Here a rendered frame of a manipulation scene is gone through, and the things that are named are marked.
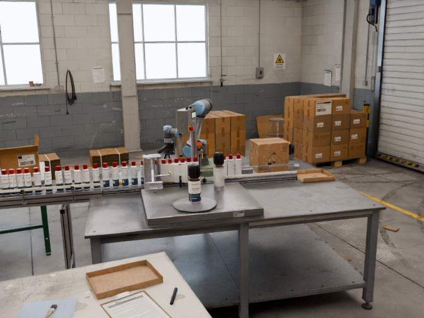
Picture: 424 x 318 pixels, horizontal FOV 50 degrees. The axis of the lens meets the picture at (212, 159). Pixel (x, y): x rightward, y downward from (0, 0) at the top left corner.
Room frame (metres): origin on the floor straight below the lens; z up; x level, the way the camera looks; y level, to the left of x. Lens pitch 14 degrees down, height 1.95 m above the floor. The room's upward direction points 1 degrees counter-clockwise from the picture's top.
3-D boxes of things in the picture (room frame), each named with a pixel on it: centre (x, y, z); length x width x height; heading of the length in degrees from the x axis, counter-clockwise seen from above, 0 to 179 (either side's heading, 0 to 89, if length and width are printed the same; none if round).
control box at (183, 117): (3.74, 0.20, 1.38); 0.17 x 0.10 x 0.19; 157
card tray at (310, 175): (3.89, -0.89, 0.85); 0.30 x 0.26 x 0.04; 102
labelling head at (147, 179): (3.50, 0.48, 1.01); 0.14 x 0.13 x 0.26; 102
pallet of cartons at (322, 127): (7.67, -1.93, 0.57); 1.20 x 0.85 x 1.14; 114
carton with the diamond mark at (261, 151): (4.13, -0.53, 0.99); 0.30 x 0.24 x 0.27; 104
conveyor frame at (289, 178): (3.68, 0.08, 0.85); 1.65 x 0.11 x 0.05; 102
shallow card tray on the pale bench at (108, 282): (2.14, 0.46, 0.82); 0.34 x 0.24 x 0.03; 118
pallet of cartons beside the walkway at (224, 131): (7.74, 0.04, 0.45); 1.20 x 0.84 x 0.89; 24
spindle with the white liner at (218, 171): (3.42, -0.05, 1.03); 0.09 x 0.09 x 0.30
